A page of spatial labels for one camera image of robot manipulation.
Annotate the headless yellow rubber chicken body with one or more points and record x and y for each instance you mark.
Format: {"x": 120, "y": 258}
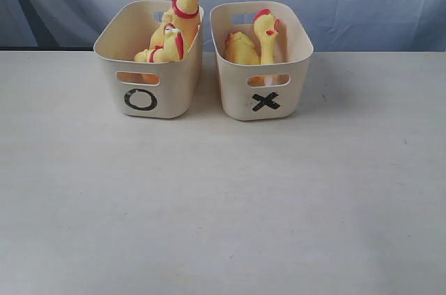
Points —
{"x": 240, "y": 49}

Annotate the large front yellow rubber chicken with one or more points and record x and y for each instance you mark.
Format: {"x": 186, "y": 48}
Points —
{"x": 174, "y": 48}

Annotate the yellow chicken head with tube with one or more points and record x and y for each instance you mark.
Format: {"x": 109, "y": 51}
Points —
{"x": 266, "y": 29}

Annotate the cream bin marked X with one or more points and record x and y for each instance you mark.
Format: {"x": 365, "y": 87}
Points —
{"x": 255, "y": 92}

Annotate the cream bin marked O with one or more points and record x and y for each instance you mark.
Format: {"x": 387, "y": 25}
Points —
{"x": 154, "y": 90}

